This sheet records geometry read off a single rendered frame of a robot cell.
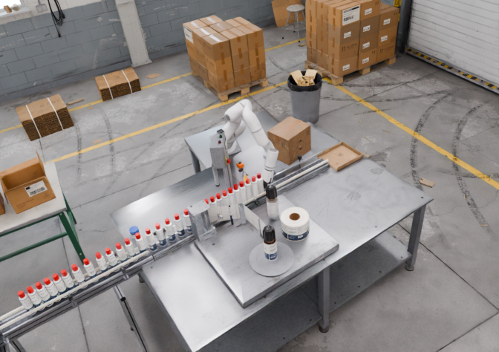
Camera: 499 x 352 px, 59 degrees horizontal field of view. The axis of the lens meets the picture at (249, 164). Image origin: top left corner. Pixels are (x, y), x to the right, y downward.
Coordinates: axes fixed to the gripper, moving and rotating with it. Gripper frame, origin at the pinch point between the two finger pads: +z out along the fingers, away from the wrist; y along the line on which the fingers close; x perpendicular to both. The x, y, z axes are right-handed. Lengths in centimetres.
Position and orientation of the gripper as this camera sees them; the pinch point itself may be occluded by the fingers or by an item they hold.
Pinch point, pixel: (265, 185)
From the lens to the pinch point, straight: 355.2
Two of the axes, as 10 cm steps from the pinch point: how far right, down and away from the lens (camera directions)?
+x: 8.1, -1.1, 5.7
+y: 5.5, 4.6, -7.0
